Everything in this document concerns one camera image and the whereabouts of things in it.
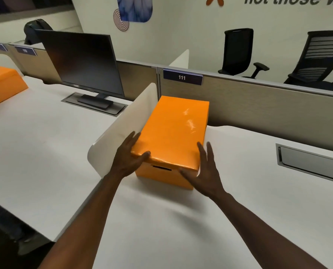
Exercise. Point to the person's right hand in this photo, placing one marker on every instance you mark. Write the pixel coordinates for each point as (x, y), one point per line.
(208, 179)

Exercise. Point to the person's left hand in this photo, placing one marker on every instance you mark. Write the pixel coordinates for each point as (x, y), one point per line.
(124, 162)

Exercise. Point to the person's right thumb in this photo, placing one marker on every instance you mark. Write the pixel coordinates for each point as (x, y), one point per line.
(187, 175)

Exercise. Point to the person's right middle finger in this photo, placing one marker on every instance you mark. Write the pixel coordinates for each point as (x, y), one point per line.
(210, 154)

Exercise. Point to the person's left middle finger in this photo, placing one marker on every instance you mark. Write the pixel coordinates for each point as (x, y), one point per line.
(129, 139)

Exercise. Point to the person's left thumb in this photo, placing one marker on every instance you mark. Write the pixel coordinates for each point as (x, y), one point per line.
(141, 157)

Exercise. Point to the glossy orange box lid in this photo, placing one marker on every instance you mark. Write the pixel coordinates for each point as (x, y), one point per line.
(175, 131)

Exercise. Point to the person's left forearm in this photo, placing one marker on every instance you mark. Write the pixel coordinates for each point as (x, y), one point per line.
(82, 221)

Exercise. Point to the person's right forearm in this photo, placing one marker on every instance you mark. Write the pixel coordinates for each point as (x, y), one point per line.
(261, 235)

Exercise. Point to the white curved desk divider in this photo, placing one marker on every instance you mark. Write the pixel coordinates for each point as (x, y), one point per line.
(2, 61)
(127, 123)

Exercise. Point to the beige desk partition panel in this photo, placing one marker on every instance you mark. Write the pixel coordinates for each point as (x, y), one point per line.
(261, 109)
(135, 78)

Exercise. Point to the black computer monitor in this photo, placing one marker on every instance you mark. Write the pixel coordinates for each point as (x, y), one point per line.
(82, 61)

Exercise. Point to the black mesh office chair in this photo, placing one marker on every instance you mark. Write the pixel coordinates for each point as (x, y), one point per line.
(238, 50)

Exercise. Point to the orange cardboard box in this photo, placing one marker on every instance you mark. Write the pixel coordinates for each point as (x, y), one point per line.
(4, 84)

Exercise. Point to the black slatted office chair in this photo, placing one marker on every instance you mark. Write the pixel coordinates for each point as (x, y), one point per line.
(319, 58)

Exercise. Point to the red spiral wall decal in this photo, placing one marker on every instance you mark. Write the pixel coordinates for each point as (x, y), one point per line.
(121, 22)

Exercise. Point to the blue wall poster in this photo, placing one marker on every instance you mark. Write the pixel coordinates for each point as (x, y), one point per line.
(134, 8)

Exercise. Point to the orange wall decal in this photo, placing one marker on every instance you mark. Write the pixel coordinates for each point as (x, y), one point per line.
(214, 0)

